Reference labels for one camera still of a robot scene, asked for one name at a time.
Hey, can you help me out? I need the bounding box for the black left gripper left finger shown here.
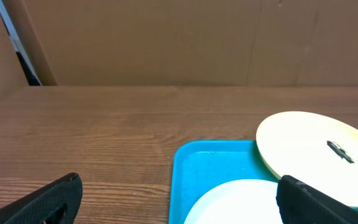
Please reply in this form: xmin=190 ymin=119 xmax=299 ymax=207
xmin=0 ymin=172 xmax=83 ymax=224

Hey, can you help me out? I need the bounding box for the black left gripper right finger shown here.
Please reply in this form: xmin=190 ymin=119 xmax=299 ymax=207
xmin=276 ymin=175 xmax=358 ymax=224

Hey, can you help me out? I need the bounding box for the white plate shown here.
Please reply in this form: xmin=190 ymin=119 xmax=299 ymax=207
xmin=184 ymin=179 xmax=283 ymax=224

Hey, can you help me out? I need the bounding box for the yellow-green plate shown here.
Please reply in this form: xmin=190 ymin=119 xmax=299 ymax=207
xmin=256 ymin=111 xmax=358 ymax=208

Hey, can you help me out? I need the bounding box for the blue plastic tray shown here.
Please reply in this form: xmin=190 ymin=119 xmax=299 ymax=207
xmin=168 ymin=139 xmax=358 ymax=224

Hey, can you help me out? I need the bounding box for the brown cardboard backdrop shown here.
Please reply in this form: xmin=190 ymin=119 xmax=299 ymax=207
xmin=0 ymin=0 xmax=358 ymax=96

